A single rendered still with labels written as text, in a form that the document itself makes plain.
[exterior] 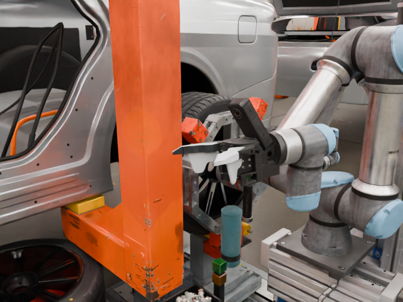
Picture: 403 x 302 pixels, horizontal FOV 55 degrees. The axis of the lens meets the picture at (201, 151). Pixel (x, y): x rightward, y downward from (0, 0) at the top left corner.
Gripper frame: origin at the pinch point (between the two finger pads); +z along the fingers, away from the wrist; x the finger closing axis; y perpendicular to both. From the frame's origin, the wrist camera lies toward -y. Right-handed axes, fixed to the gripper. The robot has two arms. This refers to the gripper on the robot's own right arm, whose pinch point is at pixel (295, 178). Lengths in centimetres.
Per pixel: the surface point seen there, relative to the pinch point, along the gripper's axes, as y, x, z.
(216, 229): -21.8, -20.4, 29.1
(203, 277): -58, -36, 22
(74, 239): -28, -68, 73
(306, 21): 92, -435, -743
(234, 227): -15.6, -8.5, 31.5
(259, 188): -1.1, -6.1, 18.3
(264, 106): 29.4, -20.5, -3.0
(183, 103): 32, -40, 30
